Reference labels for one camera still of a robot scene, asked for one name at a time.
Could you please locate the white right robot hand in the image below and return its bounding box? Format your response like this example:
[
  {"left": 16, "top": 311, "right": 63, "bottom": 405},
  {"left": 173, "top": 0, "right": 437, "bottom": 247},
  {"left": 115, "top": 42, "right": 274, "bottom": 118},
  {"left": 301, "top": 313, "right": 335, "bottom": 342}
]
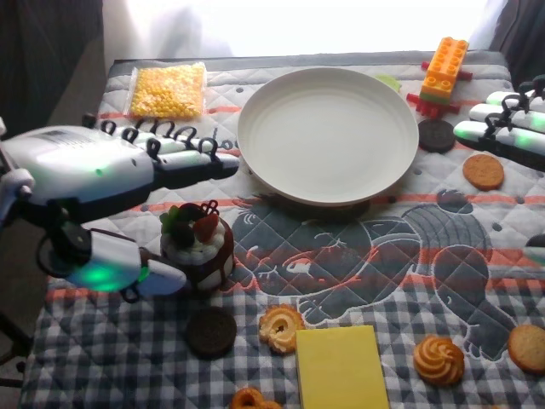
[{"left": 453, "top": 74, "right": 545, "bottom": 268}]

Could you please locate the white round plate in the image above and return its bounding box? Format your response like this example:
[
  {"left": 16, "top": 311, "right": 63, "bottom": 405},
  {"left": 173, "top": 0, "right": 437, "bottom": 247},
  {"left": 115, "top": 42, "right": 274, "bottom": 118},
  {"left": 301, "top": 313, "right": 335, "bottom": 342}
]
[{"left": 237, "top": 66, "right": 421, "bottom": 206}]

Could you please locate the yellow foam cube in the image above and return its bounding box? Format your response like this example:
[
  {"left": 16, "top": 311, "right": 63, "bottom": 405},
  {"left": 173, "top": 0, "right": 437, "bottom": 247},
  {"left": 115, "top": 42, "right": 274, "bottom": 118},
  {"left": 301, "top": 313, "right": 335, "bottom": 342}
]
[{"left": 295, "top": 325, "right": 392, "bottom": 409}]

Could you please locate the swirled butter cookie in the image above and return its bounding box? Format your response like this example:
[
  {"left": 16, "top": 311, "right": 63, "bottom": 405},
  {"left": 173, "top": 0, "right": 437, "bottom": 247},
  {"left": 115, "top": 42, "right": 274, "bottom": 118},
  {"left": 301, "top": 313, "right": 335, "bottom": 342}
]
[
  {"left": 412, "top": 335, "right": 466, "bottom": 388},
  {"left": 258, "top": 303, "right": 307, "bottom": 354}
]

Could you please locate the round tan biscuit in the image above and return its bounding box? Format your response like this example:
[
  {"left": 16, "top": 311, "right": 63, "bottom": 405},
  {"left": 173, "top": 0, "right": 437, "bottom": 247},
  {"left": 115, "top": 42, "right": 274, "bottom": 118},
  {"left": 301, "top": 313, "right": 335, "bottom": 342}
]
[
  {"left": 507, "top": 324, "right": 545, "bottom": 376},
  {"left": 462, "top": 153, "right": 506, "bottom": 192}
]

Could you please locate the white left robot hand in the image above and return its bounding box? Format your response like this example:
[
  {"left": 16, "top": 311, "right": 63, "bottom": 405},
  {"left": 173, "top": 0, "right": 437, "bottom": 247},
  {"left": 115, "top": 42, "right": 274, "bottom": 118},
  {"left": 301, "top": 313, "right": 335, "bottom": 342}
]
[{"left": 0, "top": 111, "right": 240, "bottom": 302}]

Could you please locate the grey quilt with bear print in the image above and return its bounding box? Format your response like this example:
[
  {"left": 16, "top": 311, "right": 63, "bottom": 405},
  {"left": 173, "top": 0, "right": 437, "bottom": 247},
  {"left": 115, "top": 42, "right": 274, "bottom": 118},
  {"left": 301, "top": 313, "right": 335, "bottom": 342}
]
[{"left": 16, "top": 49, "right": 545, "bottom": 409}]

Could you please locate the dark chocolate sandwich cookie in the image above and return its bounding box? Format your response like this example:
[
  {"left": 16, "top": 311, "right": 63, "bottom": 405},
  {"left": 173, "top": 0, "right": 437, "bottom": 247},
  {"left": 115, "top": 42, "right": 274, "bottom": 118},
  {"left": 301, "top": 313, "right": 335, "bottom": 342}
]
[
  {"left": 416, "top": 118, "right": 456, "bottom": 154},
  {"left": 186, "top": 306, "right": 238, "bottom": 359}
]

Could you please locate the pretzel shaped butter cookie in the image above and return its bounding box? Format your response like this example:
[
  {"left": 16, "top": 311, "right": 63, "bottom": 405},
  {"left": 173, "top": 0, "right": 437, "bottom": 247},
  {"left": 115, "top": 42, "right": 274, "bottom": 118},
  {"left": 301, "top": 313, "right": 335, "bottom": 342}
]
[{"left": 229, "top": 386, "right": 284, "bottom": 409}]

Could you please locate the dark curtain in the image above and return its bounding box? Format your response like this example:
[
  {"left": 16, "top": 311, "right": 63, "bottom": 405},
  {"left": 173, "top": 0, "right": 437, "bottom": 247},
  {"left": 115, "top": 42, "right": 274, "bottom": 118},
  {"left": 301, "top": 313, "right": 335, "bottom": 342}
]
[
  {"left": 0, "top": 0, "right": 106, "bottom": 141},
  {"left": 489, "top": 0, "right": 545, "bottom": 86}
]

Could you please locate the orange and green toy block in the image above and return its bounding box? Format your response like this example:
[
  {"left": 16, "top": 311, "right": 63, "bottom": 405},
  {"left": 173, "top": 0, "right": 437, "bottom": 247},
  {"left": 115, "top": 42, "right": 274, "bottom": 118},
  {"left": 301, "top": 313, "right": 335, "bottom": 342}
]
[{"left": 406, "top": 37, "right": 473, "bottom": 118}]

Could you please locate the toy chocolate cream cake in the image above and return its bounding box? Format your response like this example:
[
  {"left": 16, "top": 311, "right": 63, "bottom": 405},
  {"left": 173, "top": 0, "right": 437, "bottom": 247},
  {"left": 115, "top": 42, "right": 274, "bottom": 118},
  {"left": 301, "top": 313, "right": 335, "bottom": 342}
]
[{"left": 159, "top": 199, "right": 236, "bottom": 293}]

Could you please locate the green round disc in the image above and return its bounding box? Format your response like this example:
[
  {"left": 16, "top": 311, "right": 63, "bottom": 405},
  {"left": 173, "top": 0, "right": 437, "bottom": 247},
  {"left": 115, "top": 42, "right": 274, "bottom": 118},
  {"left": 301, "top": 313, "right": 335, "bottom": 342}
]
[{"left": 375, "top": 74, "right": 404, "bottom": 93}]

